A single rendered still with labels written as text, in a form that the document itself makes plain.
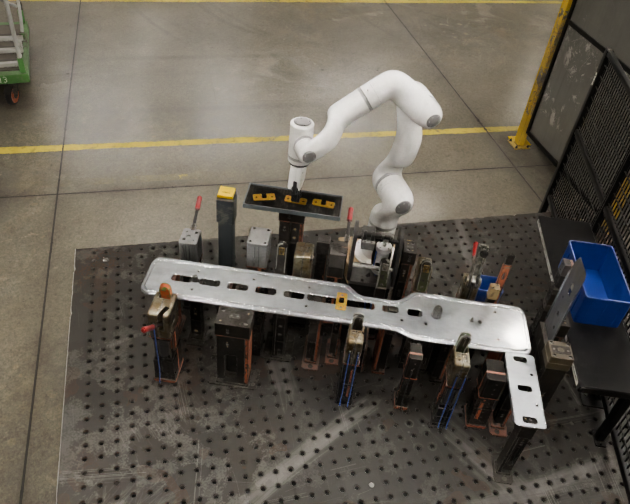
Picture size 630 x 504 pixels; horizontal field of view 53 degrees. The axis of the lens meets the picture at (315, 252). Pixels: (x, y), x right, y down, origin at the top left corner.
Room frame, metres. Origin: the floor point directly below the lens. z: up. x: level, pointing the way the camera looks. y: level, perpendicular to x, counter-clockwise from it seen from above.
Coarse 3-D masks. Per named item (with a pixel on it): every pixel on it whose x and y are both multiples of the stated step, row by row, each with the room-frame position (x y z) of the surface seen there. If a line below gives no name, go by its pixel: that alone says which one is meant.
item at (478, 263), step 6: (480, 246) 1.70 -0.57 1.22; (486, 246) 1.71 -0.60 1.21; (480, 252) 1.68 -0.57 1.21; (486, 252) 1.67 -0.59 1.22; (474, 258) 1.70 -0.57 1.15; (480, 258) 1.70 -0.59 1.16; (474, 264) 1.69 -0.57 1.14; (480, 264) 1.70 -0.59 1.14; (474, 270) 1.69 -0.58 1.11; (480, 270) 1.68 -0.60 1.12; (480, 276) 1.68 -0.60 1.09; (468, 282) 1.68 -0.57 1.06
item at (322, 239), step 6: (318, 234) 1.80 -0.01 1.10; (318, 240) 1.77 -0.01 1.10; (324, 240) 1.77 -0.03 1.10; (330, 240) 1.79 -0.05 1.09; (318, 246) 1.76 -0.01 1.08; (324, 246) 1.76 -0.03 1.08; (318, 252) 1.76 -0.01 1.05; (324, 252) 1.76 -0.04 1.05; (318, 258) 1.76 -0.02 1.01; (324, 258) 1.76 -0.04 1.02; (318, 264) 1.76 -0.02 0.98; (324, 264) 1.76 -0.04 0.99; (318, 270) 1.76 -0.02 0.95; (324, 270) 1.76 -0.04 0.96; (318, 276) 1.76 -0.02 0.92
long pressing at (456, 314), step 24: (168, 264) 1.65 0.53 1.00; (192, 264) 1.66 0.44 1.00; (144, 288) 1.52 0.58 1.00; (192, 288) 1.54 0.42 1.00; (216, 288) 1.56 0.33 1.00; (288, 288) 1.60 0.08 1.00; (312, 288) 1.61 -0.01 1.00; (336, 288) 1.63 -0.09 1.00; (288, 312) 1.48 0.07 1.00; (312, 312) 1.50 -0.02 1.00; (336, 312) 1.51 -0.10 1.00; (384, 312) 1.54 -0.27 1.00; (456, 312) 1.58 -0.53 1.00; (480, 312) 1.59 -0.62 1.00; (504, 312) 1.61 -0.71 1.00; (408, 336) 1.44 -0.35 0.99; (432, 336) 1.45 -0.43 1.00; (456, 336) 1.46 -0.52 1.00; (480, 336) 1.48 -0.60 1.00; (504, 336) 1.49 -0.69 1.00; (528, 336) 1.51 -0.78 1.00
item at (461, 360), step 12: (468, 348) 1.38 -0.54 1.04; (456, 360) 1.32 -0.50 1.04; (468, 360) 1.33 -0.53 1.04; (456, 372) 1.30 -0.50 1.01; (444, 384) 1.34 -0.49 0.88; (456, 384) 1.30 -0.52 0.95; (444, 396) 1.31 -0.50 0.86; (432, 408) 1.36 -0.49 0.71; (444, 408) 1.30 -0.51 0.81; (432, 420) 1.31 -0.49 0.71; (444, 420) 1.29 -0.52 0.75
